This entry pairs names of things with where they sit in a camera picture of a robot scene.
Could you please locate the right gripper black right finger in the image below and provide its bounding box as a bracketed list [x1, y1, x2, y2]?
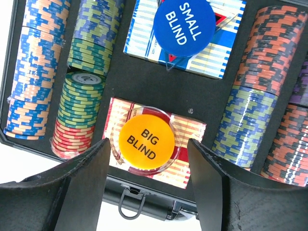
[188, 139, 308, 231]

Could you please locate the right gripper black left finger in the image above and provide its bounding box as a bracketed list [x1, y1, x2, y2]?
[0, 139, 110, 231]

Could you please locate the red playing card deck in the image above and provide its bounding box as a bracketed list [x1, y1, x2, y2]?
[102, 97, 207, 190]

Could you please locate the orange big blind button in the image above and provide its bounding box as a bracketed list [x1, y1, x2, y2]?
[118, 114, 175, 170]

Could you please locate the black poker set case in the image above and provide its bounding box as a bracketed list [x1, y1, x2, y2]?
[0, 0, 308, 212]

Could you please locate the blue small blind button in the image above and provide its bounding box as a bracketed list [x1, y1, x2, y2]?
[153, 0, 216, 57]

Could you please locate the red yellow chip stack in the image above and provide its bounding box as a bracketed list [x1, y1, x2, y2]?
[50, 119, 95, 159]

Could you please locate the orange black lower chip stack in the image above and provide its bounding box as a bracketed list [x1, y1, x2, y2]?
[260, 104, 308, 187]

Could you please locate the orange black chip stack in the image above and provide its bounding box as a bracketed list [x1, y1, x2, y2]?
[233, 5, 308, 96]
[260, 104, 308, 187]

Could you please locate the green yellow chip stack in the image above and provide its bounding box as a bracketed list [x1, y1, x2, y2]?
[56, 71, 105, 131]

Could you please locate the purple black chip stack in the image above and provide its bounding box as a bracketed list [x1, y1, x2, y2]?
[289, 55, 308, 108]

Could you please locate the blue playing card deck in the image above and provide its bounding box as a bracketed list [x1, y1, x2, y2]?
[123, 0, 246, 79]

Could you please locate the blue orange chip stack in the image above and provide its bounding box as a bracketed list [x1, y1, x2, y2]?
[3, 0, 71, 140]

